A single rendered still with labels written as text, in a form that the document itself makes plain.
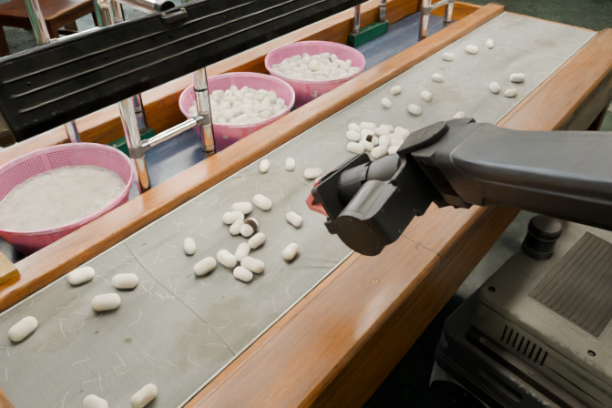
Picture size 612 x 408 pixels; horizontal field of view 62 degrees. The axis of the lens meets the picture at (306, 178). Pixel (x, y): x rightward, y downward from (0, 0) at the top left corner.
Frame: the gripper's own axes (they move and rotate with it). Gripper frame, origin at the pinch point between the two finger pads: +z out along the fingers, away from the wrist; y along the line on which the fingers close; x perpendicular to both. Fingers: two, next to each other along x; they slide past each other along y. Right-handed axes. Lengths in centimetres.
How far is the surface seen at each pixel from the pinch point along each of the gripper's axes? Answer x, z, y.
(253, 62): -29, 54, -45
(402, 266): 15.1, -2.7, -6.6
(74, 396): 4.2, 13.0, 35.4
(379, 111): -3, 24, -47
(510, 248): 70, 54, -108
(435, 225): 14.8, -1.9, -17.9
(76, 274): -7.3, 24.2, 25.6
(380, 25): -23, 55, -102
